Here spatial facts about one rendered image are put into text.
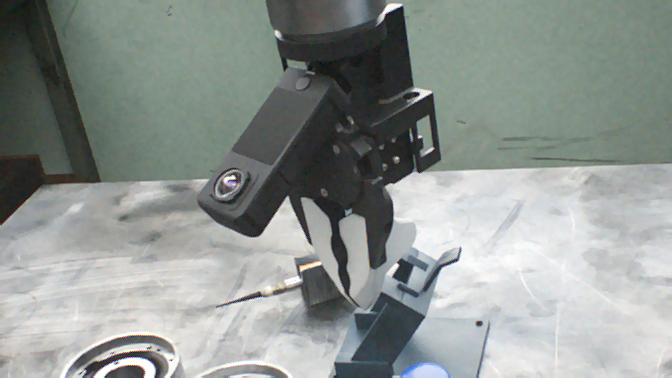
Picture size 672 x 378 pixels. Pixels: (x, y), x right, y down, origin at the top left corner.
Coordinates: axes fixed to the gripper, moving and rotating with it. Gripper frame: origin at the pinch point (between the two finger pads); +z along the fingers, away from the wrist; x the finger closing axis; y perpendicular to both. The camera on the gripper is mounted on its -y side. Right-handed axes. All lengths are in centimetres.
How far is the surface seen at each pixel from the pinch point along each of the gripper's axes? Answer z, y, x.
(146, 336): 10.9, -3.9, 25.0
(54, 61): 37, 73, 185
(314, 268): 10.7, 12.2, 19.4
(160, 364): 11.9, -5.1, 21.5
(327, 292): 13.8, 12.9, 19.0
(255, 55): 41, 103, 142
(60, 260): 15, 2, 52
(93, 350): 11.0, -8.0, 27.7
